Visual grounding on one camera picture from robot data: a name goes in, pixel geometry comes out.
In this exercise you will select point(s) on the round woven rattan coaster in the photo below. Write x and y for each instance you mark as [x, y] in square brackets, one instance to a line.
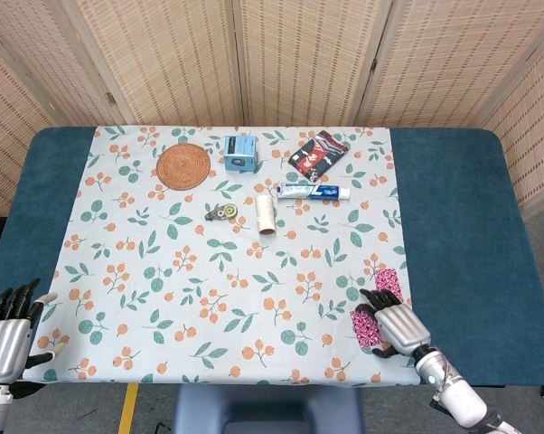
[183, 166]

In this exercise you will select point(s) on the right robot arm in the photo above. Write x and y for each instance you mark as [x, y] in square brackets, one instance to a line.
[453, 393]

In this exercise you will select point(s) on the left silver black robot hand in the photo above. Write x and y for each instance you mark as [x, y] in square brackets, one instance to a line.
[5, 348]

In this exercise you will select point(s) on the white blue toothpaste tube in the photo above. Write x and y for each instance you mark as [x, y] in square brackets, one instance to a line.
[312, 192]

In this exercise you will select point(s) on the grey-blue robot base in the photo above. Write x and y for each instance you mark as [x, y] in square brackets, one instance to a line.
[267, 409]

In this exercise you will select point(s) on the bamboo folding screen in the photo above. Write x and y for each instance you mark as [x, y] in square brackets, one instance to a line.
[299, 59]

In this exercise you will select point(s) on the cardboard paper roll tube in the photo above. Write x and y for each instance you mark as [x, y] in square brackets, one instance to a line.
[265, 214]

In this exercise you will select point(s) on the yellow floor tape strip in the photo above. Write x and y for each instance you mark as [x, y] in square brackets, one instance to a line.
[128, 407]

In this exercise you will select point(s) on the correction tape dispenser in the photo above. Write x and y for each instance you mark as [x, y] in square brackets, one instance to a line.
[224, 212]

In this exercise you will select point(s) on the light blue cardboard box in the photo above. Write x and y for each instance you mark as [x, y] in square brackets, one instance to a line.
[240, 156]

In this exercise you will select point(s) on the magenta patterned cloth square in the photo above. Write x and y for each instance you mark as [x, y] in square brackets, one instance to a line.
[364, 330]

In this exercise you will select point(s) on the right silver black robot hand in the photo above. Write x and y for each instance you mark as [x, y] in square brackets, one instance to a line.
[400, 330]

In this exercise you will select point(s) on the red black floral pouch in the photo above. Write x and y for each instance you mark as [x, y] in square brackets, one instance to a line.
[319, 156]

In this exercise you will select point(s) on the floral orange-berry tablecloth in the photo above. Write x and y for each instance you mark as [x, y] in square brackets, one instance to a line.
[209, 271]

